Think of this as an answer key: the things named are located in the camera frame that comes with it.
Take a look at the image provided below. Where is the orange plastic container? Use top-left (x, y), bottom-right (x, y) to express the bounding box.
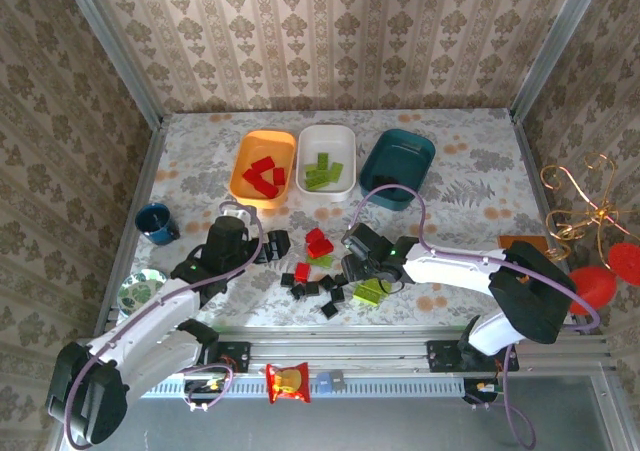
top-left (228, 129), bottom-right (297, 210)

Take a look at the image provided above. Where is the dark blue mug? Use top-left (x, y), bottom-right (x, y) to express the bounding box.
top-left (135, 203), bottom-right (181, 246)

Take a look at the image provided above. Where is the leaf patterned round plate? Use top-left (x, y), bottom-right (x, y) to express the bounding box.
top-left (118, 269), bottom-right (168, 317)

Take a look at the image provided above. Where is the teal plastic container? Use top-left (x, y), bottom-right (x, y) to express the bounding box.
top-left (358, 128), bottom-right (437, 212)

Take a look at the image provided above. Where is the white floral tablecloth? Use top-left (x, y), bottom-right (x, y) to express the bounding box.
top-left (132, 108), bottom-right (561, 330)

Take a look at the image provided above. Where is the white plastic container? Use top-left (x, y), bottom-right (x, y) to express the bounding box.
top-left (294, 124), bottom-right (357, 203)

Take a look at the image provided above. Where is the red snack bag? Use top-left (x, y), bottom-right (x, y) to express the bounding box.
top-left (264, 362), bottom-right (311, 405)

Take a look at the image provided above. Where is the red textured ball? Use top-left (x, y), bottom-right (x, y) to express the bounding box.
top-left (607, 243), bottom-right (640, 286)

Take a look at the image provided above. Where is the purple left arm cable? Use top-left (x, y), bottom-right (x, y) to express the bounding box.
top-left (63, 199), bottom-right (266, 451)

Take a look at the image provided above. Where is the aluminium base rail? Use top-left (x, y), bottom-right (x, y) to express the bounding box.
top-left (214, 325), bottom-right (610, 373)

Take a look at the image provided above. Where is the grey slotted cable duct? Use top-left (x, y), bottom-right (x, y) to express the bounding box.
top-left (143, 370), bottom-right (501, 398)

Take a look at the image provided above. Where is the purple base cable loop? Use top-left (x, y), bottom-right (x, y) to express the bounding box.
top-left (501, 345), bottom-right (538, 451)
top-left (181, 362), bottom-right (235, 413)

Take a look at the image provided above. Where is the gold wire ornament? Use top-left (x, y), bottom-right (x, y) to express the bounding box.
top-left (540, 151), bottom-right (629, 261)

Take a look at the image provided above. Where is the aluminium frame post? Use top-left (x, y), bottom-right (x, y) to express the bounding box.
top-left (57, 0), bottom-right (167, 128)
top-left (509, 0), bottom-right (612, 123)

